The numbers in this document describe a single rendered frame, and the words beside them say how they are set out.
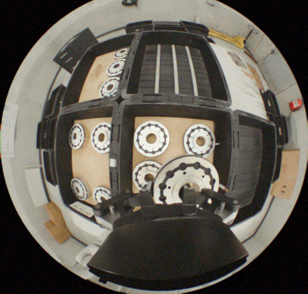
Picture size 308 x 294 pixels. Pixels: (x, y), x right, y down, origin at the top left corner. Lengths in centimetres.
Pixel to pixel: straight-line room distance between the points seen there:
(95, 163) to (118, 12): 338
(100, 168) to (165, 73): 43
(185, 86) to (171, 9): 307
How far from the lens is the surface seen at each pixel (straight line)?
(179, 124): 34
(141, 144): 30
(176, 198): 15
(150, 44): 60
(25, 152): 320
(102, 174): 41
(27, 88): 344
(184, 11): 339
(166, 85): 39
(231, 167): 29
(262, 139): 57
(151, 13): 333
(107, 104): 29
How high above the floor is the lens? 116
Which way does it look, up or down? 84 degrees down
